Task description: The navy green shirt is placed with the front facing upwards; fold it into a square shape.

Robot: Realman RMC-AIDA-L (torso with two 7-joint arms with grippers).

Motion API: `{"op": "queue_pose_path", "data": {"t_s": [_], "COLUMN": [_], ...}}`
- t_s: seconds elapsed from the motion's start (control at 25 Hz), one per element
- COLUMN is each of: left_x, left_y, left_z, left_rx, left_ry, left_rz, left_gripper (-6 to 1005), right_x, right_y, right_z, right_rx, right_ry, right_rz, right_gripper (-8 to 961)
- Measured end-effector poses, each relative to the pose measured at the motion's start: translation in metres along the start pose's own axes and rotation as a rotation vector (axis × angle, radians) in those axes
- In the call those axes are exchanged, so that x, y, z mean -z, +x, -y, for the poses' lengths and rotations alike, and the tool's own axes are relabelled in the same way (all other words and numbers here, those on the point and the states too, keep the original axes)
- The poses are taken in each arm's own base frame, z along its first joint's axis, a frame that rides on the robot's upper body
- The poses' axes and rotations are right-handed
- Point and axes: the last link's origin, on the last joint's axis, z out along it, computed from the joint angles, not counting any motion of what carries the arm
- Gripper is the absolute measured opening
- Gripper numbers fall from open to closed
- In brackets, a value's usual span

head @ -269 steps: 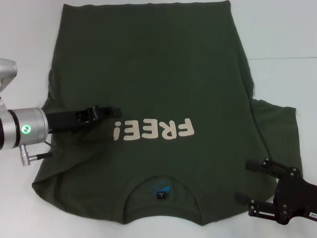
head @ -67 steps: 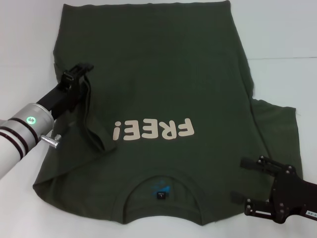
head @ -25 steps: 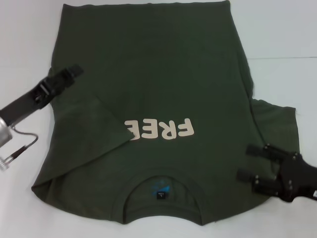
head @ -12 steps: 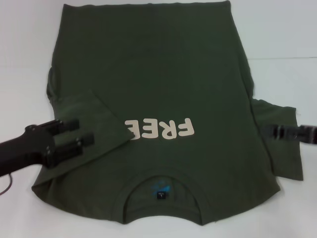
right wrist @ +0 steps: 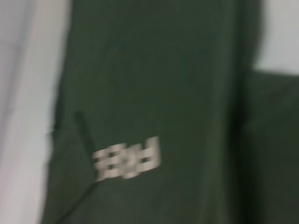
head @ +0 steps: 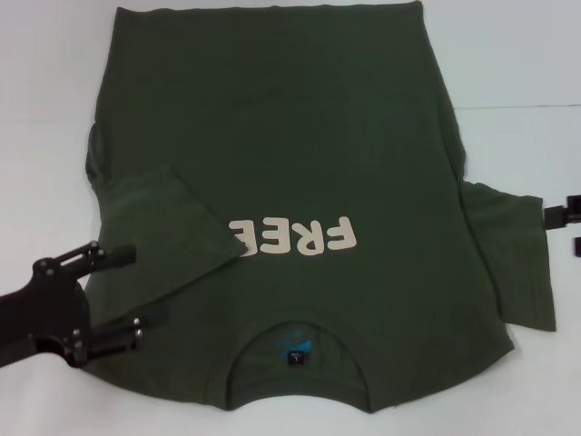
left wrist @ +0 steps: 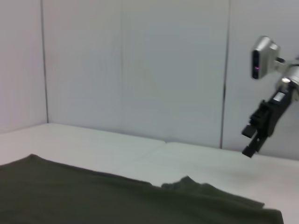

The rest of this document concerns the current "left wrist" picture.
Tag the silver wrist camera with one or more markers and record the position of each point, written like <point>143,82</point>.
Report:
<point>262,56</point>

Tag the dark green FREE t-shirt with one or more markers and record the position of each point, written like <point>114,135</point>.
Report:
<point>93,198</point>

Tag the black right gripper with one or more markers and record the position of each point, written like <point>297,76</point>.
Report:
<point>272,112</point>

